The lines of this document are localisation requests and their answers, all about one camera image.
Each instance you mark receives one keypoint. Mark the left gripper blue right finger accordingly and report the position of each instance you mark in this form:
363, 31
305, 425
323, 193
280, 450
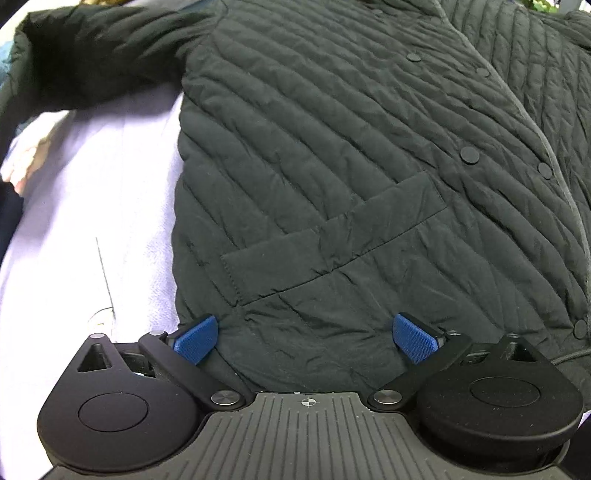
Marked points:
417, 340

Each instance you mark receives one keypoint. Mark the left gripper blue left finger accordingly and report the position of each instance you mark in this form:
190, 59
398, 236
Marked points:
194, 342

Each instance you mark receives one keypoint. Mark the black quilted jacket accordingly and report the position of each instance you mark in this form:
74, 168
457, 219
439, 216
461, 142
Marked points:
345, 161

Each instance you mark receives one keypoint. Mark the pink white blanket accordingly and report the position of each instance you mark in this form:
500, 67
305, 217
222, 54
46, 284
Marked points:
92, 252

